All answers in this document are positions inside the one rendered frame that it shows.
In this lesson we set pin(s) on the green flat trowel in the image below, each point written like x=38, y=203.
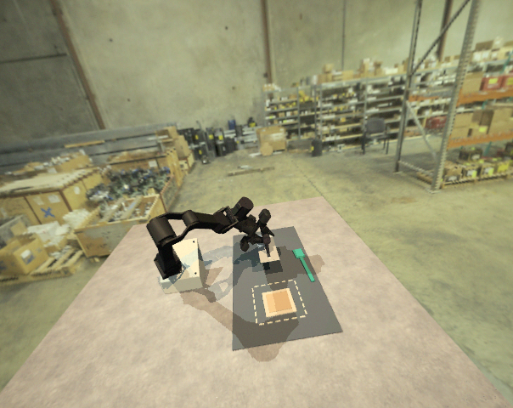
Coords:
x=299, y=254

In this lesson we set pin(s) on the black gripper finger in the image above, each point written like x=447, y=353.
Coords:
x=267, y=230
x=258, y=239

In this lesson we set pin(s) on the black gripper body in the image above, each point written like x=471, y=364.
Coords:
x=250, y=228

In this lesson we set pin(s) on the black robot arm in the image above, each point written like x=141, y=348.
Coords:
x=163, y=235

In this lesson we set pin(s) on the tan square tile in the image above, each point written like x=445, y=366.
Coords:
x=278, y=302

